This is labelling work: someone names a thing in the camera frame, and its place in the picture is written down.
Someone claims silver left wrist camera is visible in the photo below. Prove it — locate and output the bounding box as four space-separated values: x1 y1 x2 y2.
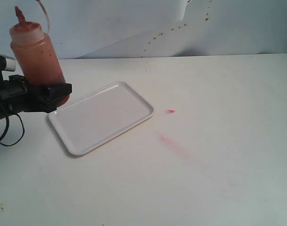
0 54 16 72

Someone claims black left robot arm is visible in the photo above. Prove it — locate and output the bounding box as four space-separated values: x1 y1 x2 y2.
0 75 72 120

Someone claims red sauce squeeze bottle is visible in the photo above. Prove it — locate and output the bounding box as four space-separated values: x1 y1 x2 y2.
9 0 71 107

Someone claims white rectangular plastic tray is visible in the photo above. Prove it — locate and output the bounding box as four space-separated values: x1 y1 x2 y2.
48 81 154 156

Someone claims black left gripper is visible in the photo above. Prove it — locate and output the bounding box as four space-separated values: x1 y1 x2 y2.
0 74 72 118

